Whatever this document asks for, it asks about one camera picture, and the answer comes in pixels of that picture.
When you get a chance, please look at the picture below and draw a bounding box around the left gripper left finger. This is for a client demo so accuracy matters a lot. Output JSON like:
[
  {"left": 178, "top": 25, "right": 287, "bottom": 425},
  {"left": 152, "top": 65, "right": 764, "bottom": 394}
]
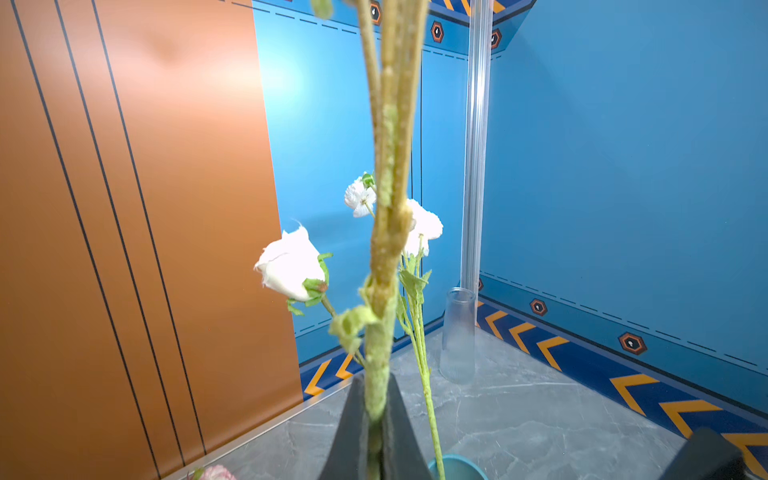
[{"left": 318, "top": 377, "right": 369, "bottom": 480}]

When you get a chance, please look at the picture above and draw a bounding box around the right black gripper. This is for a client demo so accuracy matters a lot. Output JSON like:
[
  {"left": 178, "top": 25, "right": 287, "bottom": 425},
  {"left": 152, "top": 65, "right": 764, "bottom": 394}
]
[{"left": 660, "top": 428, "right": 747, "bottom": 480}]

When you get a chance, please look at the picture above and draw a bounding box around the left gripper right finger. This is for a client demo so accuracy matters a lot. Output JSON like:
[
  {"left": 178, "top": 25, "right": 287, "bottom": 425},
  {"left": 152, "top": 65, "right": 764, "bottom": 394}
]
[{"left": 381, "top": 374, "right": 432, "bottom": 480}]

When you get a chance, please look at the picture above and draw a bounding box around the teal ceramic vase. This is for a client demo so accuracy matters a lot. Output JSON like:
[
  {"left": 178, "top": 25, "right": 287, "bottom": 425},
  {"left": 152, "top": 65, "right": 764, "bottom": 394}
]
[{"left": 428, "top": 454, "right": 488, "bottom": 480}]

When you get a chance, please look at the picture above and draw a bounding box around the pink carnation flower stem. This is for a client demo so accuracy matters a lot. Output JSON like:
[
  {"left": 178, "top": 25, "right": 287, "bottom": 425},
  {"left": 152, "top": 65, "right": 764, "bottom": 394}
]
[{"left": 188, "top": 465, "right": 236, "bottom": 480}]

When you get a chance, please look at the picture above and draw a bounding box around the white rose stem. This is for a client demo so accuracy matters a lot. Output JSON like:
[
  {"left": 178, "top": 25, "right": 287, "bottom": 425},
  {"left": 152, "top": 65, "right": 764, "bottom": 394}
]
[{"left": 253, "top": 225, "right": 362, "bottom": 366}]

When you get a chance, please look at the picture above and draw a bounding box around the white ranunculus flower stem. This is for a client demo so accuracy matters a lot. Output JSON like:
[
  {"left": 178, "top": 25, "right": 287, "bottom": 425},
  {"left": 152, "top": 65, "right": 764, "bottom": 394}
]
[{"left": 344, "top": 172, "right": 448, "bottom": 480}]

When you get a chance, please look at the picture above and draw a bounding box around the orange poppy flower stem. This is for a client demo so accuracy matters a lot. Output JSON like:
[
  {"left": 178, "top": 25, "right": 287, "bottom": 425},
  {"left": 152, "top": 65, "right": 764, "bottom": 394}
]
[{"left": 332, "top": 1, "right": 428, "bottom": 479}]

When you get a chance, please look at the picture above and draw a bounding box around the clear glass vase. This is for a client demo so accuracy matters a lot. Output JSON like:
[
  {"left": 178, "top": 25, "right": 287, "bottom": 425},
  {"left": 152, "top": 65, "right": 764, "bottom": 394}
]
[{"left": 439, "top": 287, "right": 477, "bottom": 384}]

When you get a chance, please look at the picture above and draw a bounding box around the right aluminium corner post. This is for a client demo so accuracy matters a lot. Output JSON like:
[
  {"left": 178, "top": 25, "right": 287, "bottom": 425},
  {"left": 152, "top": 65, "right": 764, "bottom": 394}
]
[{"left": 460, "top": 0, "right": 493, "bottom": 294}]

